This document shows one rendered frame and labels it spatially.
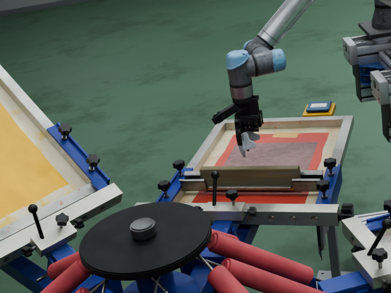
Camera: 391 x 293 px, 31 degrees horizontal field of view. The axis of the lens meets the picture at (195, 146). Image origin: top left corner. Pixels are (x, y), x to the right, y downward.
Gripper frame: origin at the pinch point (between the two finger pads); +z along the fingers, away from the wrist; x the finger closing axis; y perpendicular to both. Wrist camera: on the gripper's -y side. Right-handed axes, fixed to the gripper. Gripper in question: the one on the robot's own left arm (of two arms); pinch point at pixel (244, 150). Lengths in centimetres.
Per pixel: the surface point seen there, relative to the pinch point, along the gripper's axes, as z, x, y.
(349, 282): 8, -61, 42
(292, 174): 8.7, -1.2, 16.5
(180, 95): 112, 357, -167
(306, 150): 16.6, 34.9, 14.1
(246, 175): 8.9, -1.1, -0.1
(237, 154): 16.9, 32.3, -13.1
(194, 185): 12.6, -2.3, -19.5
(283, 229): 112, 129, -24
